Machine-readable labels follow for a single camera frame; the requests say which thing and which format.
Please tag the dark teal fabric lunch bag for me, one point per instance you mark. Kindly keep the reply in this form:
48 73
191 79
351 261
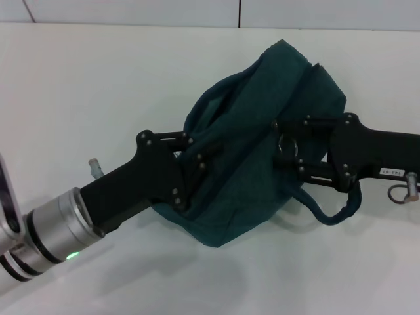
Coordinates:
249 157

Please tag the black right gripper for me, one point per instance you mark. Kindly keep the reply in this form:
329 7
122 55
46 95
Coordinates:
367 147

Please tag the silver wrist stud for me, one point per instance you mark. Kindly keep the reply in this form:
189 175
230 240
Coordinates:
411 187
96 169

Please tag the silver left wrist stud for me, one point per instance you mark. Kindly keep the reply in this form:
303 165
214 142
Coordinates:
96 169

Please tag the silver right wrist stud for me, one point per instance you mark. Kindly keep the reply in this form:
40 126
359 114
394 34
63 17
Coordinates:
411 187

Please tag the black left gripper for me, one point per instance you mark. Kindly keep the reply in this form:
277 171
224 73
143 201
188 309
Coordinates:
144 183

